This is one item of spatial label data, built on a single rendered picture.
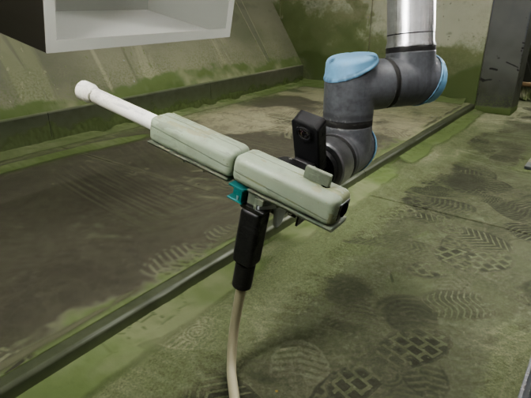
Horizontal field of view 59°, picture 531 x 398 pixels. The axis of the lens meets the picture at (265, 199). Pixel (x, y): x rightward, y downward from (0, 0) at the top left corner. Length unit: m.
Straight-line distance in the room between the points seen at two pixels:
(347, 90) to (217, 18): 0.77
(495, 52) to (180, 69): 1.61
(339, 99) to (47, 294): 0.65
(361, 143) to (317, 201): 0.31
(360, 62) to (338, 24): 2.28
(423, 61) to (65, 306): 0.78
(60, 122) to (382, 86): 1.43
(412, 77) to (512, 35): 1.90
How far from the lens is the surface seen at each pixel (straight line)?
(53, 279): 1.05
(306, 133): 0.69
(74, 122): 2.05
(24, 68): 2.06
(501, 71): 2.80
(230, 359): 0.79
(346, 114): 0.84
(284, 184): 0.58
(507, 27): 2.78
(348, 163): 0.80
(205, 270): 1.02
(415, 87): 0.91
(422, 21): 0.92
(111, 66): 2.24
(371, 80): 0.85
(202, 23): 1.56
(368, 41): 3.02
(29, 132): 1.96
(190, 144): 0.66
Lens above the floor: 0.56
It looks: 23 degrees down
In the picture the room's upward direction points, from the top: straight up
